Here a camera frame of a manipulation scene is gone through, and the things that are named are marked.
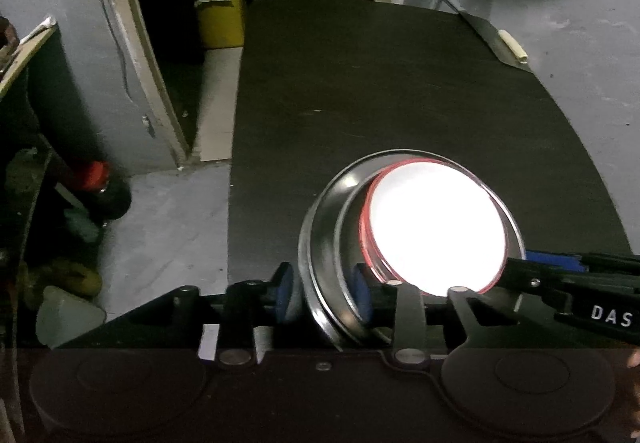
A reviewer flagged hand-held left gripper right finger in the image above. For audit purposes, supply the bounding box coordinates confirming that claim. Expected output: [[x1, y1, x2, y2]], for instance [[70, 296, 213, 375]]
[[350, 264, 551, 368]]

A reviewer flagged thin wall cable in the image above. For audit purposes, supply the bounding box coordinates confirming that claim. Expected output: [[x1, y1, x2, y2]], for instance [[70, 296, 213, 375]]
[[81, 0, 132, 100]]

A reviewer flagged grey metal dustpan plate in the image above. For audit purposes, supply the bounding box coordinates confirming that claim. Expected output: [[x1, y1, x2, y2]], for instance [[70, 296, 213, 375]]
[[439, 0, 532, 70]]

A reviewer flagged wooden kitchen counter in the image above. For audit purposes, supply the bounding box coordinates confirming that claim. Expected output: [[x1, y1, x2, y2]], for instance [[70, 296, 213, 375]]
[[0, 15, 57, 97]]

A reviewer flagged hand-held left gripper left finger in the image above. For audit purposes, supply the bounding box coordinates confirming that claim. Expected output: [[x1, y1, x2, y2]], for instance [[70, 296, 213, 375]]
[[65, 263, 302, 368]]

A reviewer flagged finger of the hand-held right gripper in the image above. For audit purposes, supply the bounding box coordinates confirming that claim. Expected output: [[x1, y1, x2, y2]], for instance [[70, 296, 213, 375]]
[[500, 257, 572, 320], [527, 250, 640, 275]]

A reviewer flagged red capped dark jug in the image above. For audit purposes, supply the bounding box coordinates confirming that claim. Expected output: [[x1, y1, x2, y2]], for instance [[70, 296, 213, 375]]
[[81, 161, 132, 220]]

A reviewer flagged white ceramic bowl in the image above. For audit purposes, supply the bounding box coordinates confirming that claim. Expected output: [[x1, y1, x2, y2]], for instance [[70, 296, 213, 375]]
[[359, 160, 507, 297]]

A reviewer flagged stainless steel bowl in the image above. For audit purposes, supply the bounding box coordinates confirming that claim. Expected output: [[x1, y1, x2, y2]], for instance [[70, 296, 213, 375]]
[[334, 158, 523, 329]]

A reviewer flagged stainless steel plate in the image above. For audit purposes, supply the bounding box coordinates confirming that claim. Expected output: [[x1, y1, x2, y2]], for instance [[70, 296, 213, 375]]
[[297, 148, 527, 351]]

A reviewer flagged cream paper roll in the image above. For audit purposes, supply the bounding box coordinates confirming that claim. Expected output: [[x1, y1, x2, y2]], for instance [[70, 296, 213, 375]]
[[499, 29, 529, 66]]

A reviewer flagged yellow box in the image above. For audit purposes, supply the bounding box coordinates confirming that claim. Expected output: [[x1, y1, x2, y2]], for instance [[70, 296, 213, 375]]
[[196, 0, 247, 48]]

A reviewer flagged wooden door frame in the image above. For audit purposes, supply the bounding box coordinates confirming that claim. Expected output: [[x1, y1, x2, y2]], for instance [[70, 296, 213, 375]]
[[97, 0, 408, 168]]

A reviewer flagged white paper sheet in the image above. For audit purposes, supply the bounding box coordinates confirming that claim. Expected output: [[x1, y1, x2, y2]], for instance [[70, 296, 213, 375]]
[[19, 15, 56, 44]]

